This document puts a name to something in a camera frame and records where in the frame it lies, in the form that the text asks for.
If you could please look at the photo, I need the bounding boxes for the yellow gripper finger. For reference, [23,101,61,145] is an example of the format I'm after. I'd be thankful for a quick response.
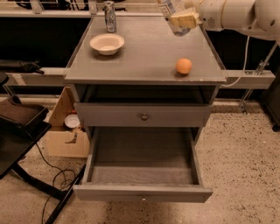
[169,7,202,29]

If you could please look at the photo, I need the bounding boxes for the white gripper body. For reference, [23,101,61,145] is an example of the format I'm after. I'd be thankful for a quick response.
[184,0,226,32]

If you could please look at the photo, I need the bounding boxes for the clear blue plastic bottle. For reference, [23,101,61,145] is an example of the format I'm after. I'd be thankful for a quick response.
[157,0,190,37]

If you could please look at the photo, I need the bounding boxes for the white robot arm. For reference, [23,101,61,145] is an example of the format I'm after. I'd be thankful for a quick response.
[169,0,280,45]

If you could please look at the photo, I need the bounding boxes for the grey drawer cabinet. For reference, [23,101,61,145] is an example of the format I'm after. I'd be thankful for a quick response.
[63,15,228,138]

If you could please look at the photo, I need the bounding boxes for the grey closed top drawer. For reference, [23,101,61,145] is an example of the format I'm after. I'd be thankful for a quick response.
[74,102,212,127]

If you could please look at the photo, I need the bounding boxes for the grey open middle drawer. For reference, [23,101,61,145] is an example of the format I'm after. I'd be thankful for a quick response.
[73,128,213,203]

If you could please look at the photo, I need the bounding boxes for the orange fruit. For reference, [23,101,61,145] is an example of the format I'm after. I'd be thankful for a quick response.
[175,59,193,74]

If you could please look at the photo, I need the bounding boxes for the silver metal can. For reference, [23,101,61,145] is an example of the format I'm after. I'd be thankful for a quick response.
[104,1,116,33]

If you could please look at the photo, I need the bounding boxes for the white paper bowl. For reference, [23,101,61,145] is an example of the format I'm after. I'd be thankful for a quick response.
[89,33,124,56]

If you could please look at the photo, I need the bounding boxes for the white cup in box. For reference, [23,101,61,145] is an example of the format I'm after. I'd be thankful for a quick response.
[64,114,81,129]

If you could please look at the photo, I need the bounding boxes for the cardboard box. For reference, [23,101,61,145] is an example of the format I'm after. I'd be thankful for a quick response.
[45,87,89,158]

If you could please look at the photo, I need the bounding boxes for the white cable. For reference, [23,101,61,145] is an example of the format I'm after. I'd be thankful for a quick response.
[220,34,251,88]

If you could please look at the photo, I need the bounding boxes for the metal frame rail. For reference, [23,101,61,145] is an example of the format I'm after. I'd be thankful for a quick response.
[221,70,276,89]

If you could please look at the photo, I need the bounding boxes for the black floor cable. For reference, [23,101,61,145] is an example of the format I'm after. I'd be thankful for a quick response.
[34,143,77,224]

